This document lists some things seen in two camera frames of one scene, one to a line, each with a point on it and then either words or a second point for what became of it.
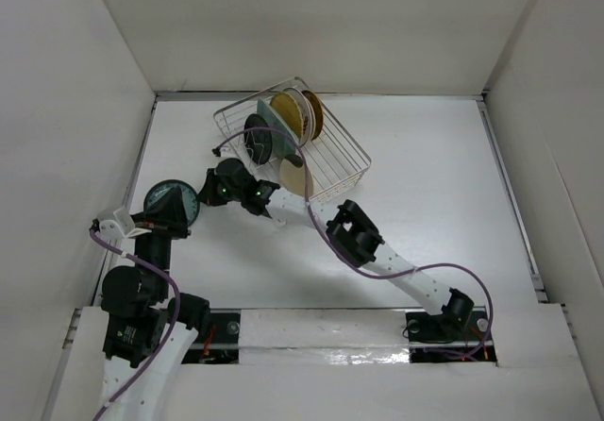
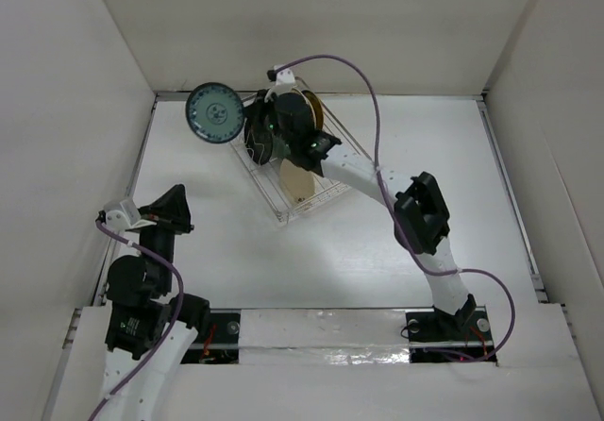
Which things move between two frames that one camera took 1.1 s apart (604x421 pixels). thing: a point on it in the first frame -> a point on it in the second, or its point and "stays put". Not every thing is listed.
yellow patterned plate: (318, 110) stays put
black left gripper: (167, 215) stays put
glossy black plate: (259, 143) stays put
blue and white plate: (190, 198) -> (214, 112)
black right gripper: (208, 193) -> (255, 111)
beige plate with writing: (293, 178) stays put
